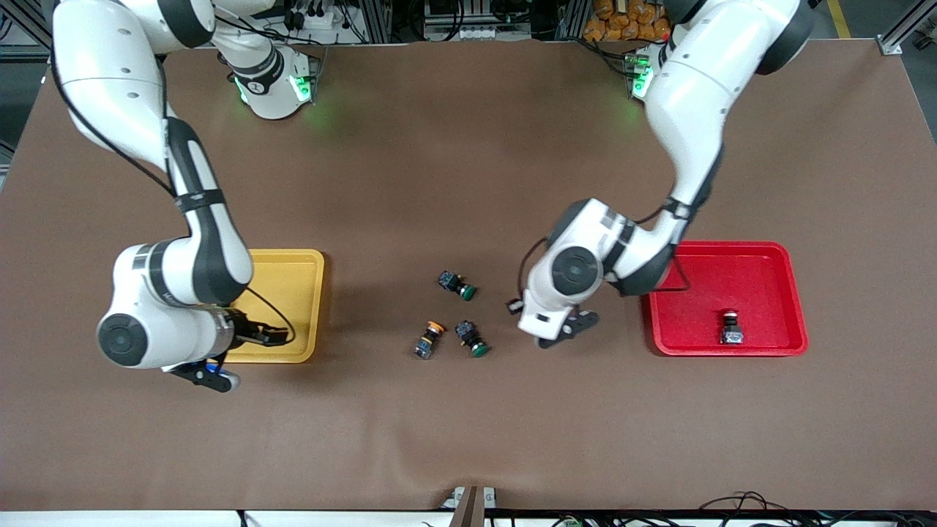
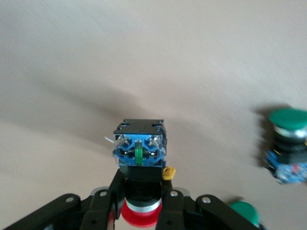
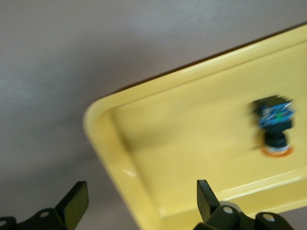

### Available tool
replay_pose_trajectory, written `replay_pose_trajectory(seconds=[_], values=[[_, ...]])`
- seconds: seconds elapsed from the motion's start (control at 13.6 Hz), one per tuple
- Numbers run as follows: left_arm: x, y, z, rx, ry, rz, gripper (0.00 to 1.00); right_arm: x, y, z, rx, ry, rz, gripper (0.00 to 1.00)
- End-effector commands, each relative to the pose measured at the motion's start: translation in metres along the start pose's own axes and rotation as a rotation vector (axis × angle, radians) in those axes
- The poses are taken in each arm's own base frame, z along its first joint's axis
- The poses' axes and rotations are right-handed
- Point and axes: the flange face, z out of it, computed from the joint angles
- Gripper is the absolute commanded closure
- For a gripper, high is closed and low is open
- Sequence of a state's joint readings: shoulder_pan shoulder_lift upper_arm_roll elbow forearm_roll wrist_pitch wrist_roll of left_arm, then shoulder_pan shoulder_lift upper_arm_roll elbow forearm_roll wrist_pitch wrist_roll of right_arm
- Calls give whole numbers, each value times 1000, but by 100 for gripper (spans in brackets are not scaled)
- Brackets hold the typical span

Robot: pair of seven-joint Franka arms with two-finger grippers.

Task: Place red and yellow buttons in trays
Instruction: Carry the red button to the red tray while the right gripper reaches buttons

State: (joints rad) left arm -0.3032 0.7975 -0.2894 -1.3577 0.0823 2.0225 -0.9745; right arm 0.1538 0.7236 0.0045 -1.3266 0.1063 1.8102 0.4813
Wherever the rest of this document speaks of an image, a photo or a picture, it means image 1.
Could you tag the red push button switch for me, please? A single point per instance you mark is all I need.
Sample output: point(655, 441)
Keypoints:
point(731, 335)

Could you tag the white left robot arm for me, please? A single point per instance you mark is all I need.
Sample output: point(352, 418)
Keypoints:
point(695, 95)

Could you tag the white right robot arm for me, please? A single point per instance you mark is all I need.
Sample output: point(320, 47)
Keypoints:
point(110, 73)

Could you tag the yellow plastic tray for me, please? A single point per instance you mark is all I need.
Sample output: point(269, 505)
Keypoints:
point(293, 293)

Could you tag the brown table cover mat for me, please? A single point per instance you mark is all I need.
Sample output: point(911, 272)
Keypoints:
point(468, 439)

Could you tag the red plastic tray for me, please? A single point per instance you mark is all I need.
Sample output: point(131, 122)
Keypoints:
point(761, 293)

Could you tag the bag of orange items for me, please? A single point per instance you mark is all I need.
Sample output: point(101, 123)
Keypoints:
point(622, 22)

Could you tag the white power strip with plugs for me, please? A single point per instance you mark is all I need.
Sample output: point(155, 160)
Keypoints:
point(318, 20)

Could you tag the green push button switch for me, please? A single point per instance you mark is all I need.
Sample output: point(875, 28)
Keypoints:
point(468, 335)
point(455, 282)

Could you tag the metal table clamp bracket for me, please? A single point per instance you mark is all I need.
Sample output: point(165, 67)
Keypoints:
point(450, 501)

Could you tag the brown camera stand post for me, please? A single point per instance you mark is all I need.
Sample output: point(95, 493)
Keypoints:
point(468, 512)

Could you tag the aluminium frame post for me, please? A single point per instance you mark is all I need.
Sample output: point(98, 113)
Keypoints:
point(571, 20)
point(377, 20)

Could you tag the aluminium frame profile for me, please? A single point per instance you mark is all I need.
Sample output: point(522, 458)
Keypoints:
point(33, 33)
point(894, 42)

